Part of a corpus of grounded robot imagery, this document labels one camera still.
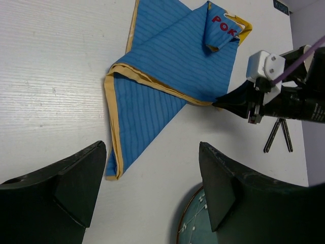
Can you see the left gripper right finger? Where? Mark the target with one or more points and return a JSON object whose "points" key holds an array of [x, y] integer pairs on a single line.
{"points": [[246, 206]]}

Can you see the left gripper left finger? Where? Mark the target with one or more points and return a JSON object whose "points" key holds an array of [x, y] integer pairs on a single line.
{"points": [[54, 204]]}

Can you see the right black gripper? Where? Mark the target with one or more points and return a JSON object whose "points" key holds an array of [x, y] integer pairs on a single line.
{"points": [[298, 92]]}

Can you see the blue pikachu placemat cloth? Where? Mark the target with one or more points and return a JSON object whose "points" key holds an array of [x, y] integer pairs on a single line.
{"points": [[174, 56]]}

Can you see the teal ceramic plate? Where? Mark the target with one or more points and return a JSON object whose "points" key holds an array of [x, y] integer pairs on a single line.
{"points": [[194, 226]]}

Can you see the right blue corner label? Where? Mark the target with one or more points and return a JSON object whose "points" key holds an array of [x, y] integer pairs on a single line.
{"points": [[280, 6]]}

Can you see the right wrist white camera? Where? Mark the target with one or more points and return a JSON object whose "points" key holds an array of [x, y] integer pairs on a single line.
{"points": [[265, 65]]}

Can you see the knife with black handle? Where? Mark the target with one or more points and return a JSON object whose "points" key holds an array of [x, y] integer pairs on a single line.
{"points": [[272, 136]]}

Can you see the spoon with black handle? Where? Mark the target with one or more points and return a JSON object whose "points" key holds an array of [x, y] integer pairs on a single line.
{"points": [[286, 135]]}

